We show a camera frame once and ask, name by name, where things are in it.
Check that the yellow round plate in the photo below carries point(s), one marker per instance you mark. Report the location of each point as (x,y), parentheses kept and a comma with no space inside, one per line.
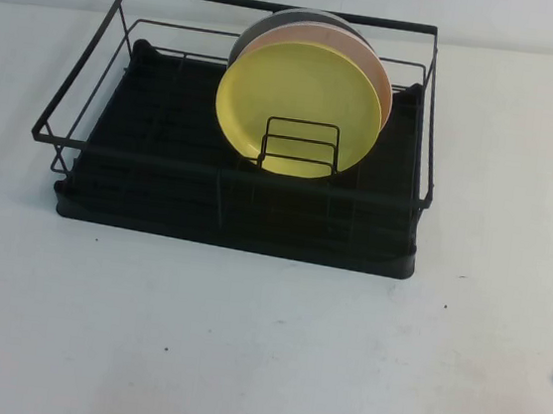
(290,84)

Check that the black plastic drip tray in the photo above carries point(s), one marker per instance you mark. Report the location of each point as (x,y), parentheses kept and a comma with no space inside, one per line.
(164,224)

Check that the grey round plate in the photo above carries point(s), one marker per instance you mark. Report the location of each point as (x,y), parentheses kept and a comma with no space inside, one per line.
(257,27)

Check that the pink round plate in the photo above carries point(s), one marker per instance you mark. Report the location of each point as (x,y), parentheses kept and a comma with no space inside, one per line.
(368,57)

